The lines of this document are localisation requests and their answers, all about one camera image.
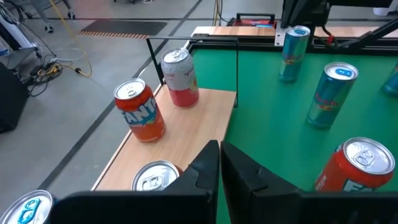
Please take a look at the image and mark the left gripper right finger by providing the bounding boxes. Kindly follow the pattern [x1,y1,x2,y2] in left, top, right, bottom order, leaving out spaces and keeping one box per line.
[220,141,398,224]

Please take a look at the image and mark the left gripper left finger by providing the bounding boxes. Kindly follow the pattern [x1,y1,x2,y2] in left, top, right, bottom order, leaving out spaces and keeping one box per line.
[51,139,221,224]

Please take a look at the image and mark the red can with black label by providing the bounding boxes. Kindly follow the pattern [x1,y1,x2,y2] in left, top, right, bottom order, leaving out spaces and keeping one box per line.
[131,160,184,192]

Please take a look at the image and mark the red Fanta can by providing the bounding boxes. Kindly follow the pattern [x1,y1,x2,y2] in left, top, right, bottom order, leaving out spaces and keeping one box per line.
[113,77,166,143]
[314,136,396,193]

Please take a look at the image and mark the white and red Spindrift can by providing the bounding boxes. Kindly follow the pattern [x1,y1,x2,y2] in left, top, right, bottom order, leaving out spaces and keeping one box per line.
[160,47,200,108]

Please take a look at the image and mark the black orange-striped floor mat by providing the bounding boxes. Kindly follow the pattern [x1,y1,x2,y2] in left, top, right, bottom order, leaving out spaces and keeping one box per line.
[76,19,168,40]

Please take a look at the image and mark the black box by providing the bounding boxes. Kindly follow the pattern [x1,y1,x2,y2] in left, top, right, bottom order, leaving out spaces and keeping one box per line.
[0,62,31,134]

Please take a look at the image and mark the wooden table with metal legs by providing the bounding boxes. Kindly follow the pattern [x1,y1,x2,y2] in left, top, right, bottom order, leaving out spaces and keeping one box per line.
[29,0,77,34]

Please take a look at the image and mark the white equipment cart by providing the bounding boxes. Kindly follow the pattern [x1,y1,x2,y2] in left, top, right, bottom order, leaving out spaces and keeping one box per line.
[0,0,43,71]

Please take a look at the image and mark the white waste bin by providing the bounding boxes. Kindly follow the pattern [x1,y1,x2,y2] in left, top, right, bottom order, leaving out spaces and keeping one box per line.
[372,5,398,17]

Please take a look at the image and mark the wooden shelf with black frame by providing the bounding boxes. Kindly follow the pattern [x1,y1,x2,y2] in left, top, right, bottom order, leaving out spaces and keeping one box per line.
[91,35,241,192]

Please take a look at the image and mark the white metal bracket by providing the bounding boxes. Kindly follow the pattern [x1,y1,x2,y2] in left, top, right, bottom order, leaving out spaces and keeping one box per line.
[274,26,289,47]

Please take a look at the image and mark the tangled floor cables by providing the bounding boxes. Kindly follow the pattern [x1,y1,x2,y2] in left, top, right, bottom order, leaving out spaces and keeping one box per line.
[212,0,231,27]

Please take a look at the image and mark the floor cable bundle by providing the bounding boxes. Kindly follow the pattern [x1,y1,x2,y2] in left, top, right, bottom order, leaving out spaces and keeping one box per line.
[27,46,94,98]

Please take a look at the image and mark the yellow floor cable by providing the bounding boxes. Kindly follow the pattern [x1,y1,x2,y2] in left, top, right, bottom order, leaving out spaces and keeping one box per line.
[48,0,93,78]

